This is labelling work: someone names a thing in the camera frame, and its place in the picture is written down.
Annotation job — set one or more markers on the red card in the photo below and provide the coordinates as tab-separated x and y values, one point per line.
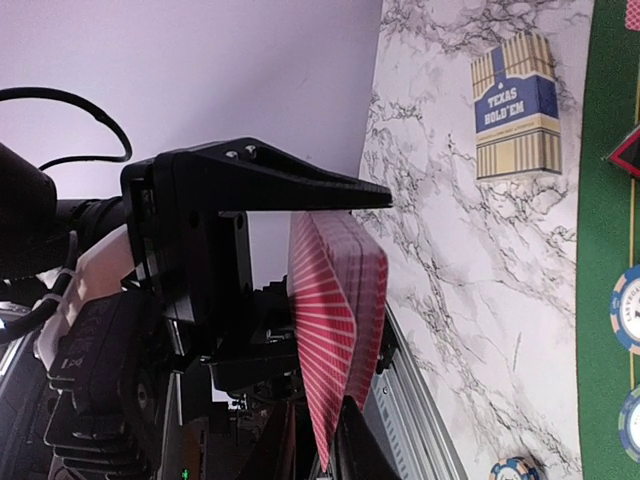
632	15

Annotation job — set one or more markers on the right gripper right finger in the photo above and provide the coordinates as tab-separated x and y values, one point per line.
356	453

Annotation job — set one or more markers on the black triangular dealer button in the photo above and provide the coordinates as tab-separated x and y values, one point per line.
626	155

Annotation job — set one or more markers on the red playing card deck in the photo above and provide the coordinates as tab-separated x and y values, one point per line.
337	286

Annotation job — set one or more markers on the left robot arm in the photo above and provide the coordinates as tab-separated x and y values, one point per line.
105	343

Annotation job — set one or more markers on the white chips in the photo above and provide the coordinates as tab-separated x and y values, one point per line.
624	309

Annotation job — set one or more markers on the round green poker mat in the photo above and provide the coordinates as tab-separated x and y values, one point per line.
608	240

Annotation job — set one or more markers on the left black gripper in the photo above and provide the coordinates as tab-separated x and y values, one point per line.
186	214

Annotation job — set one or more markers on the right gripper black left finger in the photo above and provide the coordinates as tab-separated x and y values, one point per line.
273	457

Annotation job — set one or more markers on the blue gold card box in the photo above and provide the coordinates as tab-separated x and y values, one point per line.
516	110

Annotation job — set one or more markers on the teal chips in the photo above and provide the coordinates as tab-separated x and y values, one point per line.
629	425

